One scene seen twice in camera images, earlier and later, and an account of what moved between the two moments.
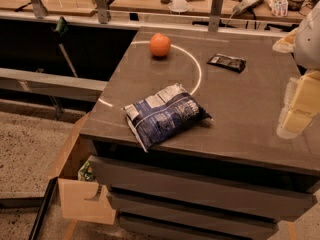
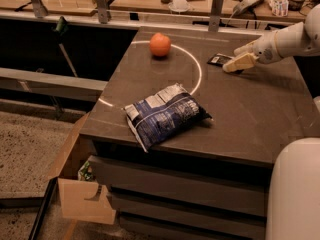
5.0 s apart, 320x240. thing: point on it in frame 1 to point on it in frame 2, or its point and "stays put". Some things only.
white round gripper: [309, 43] to [266, 49]
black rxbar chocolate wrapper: [228, 62] stays put
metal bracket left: [40, 11] stays put
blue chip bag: [165, 115] stays put
